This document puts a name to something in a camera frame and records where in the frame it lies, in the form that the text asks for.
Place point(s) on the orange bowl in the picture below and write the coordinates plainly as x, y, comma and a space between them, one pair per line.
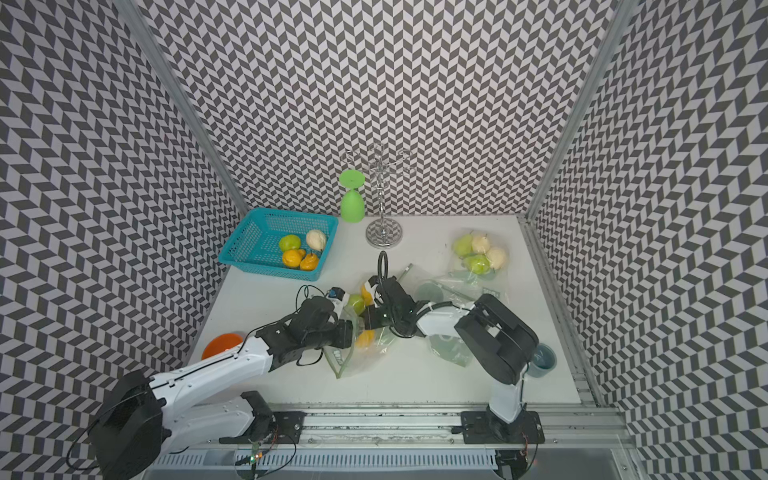
221, 344

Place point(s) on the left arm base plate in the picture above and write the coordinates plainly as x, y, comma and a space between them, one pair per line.
282, 427

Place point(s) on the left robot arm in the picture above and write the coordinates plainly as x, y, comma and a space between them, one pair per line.
143, 418

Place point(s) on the aluminium front rail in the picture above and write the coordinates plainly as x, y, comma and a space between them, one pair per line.
565, 426

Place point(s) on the chrome glass holder stand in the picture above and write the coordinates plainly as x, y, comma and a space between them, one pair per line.
379, 164

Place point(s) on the grey-blue cup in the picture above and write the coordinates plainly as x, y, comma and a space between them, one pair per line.
543, 362

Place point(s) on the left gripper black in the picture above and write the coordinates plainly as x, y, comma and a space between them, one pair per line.
345, 334

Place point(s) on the green plastic wine glass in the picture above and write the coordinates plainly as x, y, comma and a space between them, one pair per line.
352, 205

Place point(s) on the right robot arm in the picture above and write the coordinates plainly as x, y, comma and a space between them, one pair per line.
501, 342

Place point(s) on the cream pear bag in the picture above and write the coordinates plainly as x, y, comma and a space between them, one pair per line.
497, 258
316, 240
480, 244

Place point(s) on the green pear bag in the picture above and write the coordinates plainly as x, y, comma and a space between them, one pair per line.
357, 303
289, 242
462, 247
477, 264

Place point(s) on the zip-top bag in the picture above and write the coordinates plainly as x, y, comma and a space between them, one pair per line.
352, 361
451, 349
457, 284

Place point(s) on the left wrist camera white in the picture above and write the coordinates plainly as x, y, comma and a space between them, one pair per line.
339, 298

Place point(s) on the teal plastic basket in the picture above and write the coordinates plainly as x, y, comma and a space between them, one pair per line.
253, 247

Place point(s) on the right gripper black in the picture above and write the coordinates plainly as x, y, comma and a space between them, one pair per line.
371, 322

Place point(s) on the yellow pear bag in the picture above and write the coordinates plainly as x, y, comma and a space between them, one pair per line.
292, 258
365, 339
366, 296
309, 262

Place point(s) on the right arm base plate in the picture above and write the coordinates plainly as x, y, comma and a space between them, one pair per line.
484, 427

